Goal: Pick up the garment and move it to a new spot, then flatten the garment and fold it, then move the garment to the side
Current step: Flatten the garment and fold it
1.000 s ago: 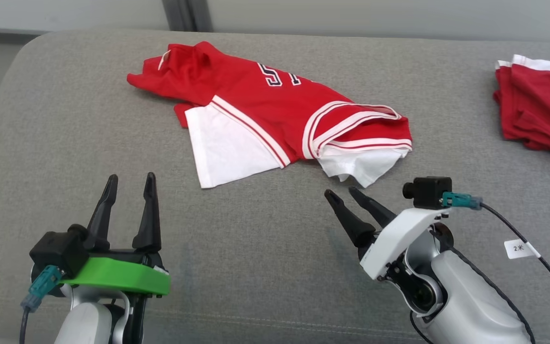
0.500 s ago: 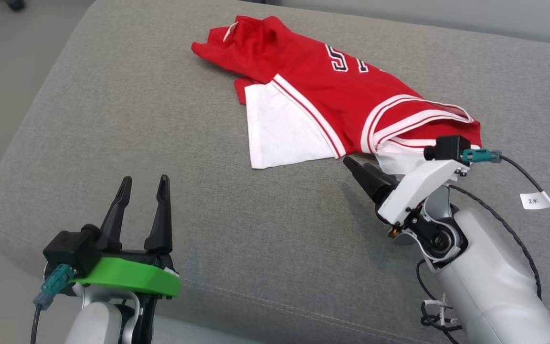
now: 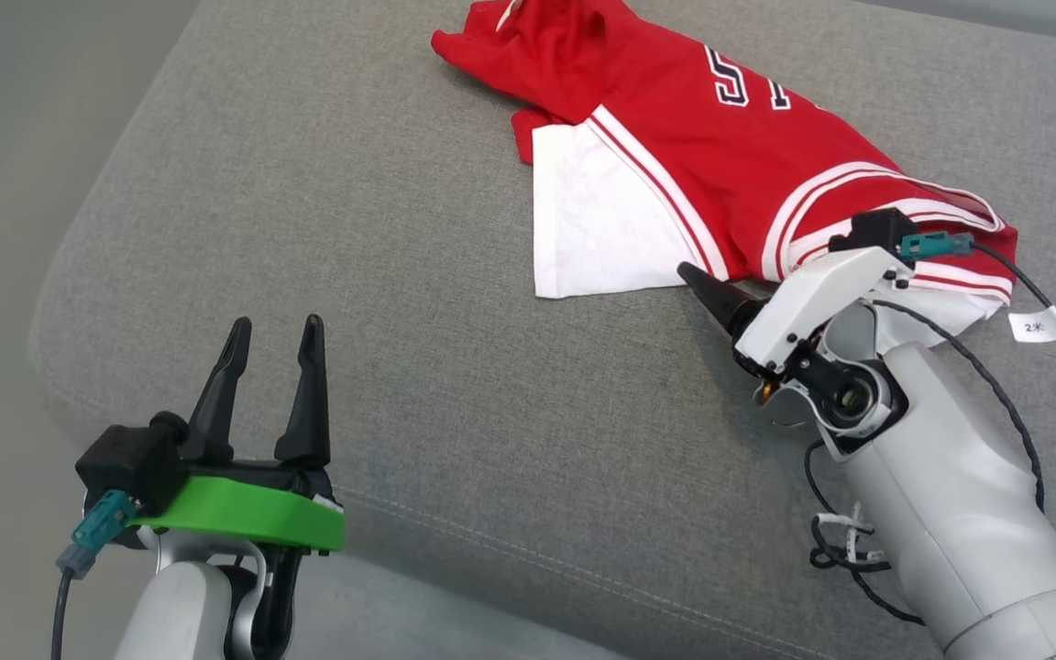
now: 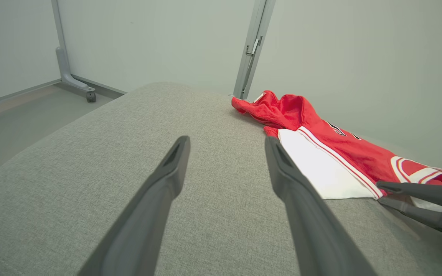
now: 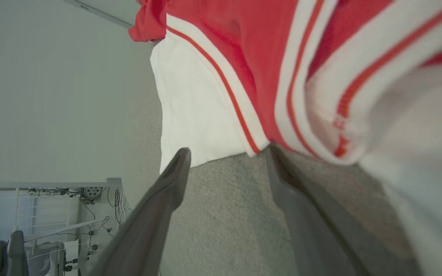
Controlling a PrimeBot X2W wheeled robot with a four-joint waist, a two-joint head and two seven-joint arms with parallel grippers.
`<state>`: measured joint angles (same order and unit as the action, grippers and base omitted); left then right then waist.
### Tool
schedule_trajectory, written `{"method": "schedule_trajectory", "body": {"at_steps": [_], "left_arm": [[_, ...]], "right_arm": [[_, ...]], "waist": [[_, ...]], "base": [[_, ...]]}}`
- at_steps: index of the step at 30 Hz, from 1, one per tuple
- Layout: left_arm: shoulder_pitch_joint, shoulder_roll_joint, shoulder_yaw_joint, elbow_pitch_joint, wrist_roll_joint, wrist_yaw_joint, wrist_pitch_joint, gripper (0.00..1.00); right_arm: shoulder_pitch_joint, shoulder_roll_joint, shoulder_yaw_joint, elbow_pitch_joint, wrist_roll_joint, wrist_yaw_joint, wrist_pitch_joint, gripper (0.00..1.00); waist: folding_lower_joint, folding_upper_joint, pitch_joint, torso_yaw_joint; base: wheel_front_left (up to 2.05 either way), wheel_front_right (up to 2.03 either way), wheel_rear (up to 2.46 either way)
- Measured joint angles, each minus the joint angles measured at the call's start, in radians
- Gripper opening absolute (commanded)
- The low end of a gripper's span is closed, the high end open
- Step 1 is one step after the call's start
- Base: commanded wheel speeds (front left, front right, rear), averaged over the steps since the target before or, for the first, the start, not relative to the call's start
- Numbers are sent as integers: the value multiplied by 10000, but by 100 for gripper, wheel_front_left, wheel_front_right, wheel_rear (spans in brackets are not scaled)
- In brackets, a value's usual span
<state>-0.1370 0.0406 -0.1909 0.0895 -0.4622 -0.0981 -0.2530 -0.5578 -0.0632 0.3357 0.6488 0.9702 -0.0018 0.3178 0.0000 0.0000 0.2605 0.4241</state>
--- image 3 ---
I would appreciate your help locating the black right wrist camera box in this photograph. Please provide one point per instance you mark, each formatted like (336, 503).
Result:
(872, 229)

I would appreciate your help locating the grey fabric sofa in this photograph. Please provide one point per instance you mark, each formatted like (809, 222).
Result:
(400, 367)

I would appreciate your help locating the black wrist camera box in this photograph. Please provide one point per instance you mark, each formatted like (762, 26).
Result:
(872, 229)
(129, 463)

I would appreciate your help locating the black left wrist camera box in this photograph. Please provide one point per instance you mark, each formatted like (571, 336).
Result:
(129, 463)

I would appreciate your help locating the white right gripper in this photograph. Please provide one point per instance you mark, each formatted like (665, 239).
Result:
(803, 298)

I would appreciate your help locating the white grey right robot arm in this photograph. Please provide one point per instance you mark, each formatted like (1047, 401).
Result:
(940, 495)

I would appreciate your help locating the red Bulls 23 jersey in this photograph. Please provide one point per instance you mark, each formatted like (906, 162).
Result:
(675, 137)

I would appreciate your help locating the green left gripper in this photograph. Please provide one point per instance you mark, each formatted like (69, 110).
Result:
(244, 509)

